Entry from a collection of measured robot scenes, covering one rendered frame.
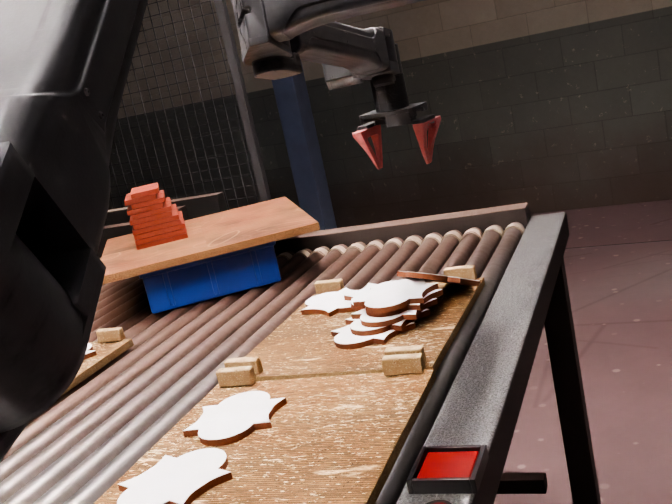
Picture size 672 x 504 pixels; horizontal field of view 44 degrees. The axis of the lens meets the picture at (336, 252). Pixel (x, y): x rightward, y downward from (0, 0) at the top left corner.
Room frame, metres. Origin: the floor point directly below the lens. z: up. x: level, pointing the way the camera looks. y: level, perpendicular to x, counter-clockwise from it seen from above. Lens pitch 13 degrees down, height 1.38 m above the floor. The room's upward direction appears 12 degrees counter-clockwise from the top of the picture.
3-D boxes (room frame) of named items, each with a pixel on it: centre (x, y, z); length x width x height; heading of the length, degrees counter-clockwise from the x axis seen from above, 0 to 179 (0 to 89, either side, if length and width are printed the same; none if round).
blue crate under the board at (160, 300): (1.97, 0.31, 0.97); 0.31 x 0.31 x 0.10; 10
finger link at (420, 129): (1.40, -0.17, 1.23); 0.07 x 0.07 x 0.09; 54
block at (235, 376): (1.21, 0.19, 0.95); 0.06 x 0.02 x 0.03; 68
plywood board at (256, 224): (2.04, 0.31, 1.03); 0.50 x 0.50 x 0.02; 10
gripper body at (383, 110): (1.42, -0.14, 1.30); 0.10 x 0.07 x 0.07; 54
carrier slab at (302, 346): (1.37, -0.02, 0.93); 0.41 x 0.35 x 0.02; 157
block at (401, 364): (1.11, -0.06, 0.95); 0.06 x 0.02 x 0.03; 68
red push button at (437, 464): (0.84, -0.07, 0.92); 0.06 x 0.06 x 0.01; 68
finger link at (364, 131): (1.44, -0.12, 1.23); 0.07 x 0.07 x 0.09; 54
